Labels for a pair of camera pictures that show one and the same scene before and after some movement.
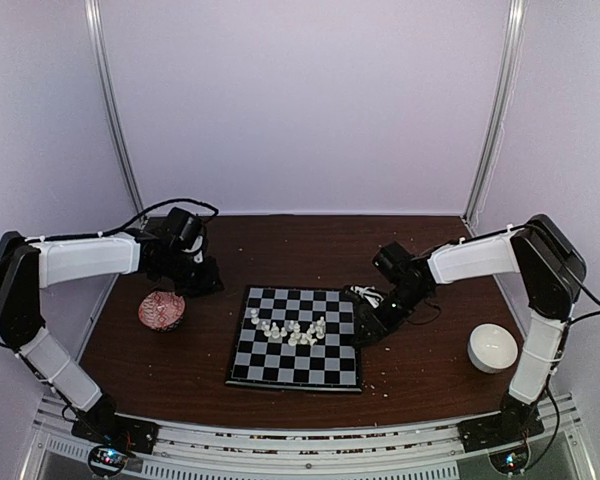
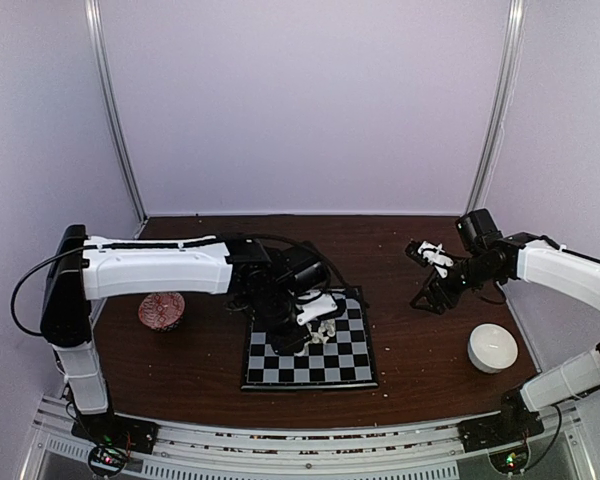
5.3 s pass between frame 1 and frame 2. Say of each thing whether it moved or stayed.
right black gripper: moved
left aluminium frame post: stayed
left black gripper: moved
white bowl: stayed
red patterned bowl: stayed
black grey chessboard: moved
